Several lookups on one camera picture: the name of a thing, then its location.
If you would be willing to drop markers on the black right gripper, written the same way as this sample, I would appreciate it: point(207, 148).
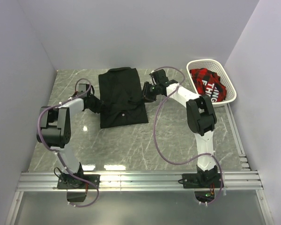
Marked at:
point(146, 95)

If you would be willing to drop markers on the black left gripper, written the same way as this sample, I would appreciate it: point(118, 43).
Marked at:
point(100, 103)

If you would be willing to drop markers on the black long sleeve shirt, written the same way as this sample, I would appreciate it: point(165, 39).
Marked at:
point(120, 90)

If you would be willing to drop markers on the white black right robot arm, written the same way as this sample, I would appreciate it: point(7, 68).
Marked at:
point(201, 120)

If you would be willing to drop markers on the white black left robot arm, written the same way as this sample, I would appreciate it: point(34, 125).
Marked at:
point(54, 131)

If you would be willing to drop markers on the red black plaid shirt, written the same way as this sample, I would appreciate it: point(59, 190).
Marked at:
point(208, 83)

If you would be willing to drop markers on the white plastic laundry basket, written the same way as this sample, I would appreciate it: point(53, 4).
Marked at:
point(214, 66)

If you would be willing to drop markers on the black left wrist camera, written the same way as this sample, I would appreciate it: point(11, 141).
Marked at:
point(85, 90)

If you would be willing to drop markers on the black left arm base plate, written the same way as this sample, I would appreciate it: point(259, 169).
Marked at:
point(77, 189)

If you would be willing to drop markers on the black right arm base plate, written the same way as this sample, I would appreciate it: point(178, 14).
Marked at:
point(204, 185)

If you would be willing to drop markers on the aluminium rail frame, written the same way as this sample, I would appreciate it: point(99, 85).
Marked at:
point(145, 198)

